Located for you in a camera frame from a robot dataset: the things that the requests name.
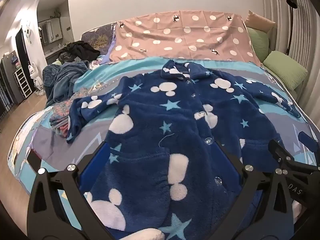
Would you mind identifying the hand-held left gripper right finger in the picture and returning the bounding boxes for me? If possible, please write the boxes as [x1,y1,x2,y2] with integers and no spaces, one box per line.
[215,140,294,240]

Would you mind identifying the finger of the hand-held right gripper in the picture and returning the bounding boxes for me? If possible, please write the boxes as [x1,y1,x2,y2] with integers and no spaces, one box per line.
[268,139,292,167]
[298,131,320,153]

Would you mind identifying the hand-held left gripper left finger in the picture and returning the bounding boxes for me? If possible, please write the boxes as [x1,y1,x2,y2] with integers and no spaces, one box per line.
[27,140,112,240]

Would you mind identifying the blue fleece pajama top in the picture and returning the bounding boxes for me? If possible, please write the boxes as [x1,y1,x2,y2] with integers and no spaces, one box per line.
[66,59,302,240]

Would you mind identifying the dark clothes pile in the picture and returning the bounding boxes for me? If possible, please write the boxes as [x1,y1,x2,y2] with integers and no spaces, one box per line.
[58,41,101,63]

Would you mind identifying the floral folded cloth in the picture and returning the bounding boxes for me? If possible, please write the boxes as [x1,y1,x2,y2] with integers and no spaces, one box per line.
[50,92,83,139]

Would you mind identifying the large green pillow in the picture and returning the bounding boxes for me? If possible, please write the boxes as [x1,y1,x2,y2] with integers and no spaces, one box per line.
[262,51,308,90]

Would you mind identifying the beige curtain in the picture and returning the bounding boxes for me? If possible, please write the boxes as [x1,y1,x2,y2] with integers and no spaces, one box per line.
[260,0,320,125]

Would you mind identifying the white bear figurine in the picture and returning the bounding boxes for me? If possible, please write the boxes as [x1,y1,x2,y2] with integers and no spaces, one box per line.
[28,62,43,96]

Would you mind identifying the white shelf rack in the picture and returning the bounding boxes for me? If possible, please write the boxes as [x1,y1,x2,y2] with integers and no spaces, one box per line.
[13,67,32,98]

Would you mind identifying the small green pillow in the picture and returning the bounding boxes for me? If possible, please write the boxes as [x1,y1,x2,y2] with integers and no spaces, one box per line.
[246,27,270,63]

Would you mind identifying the purple patterned pillow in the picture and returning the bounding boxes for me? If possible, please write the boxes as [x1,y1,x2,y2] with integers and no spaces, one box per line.
[81,22,118,55]

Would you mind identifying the beige pillow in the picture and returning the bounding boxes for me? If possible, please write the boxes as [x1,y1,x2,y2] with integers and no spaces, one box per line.
[245,10,276,33]

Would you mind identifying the pink polka dot sheet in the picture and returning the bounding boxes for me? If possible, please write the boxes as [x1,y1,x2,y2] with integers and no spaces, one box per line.
[109,10,263,67]

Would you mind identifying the black floor lamp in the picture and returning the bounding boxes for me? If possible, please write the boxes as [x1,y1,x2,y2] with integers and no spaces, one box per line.
[286,0,298,55]

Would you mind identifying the grey wall cabinet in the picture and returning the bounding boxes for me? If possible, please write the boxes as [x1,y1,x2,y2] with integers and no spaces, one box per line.
[41,17,63,44]

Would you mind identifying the white wall clock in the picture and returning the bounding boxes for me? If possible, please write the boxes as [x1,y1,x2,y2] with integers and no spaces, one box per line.
[24,22,32,42]

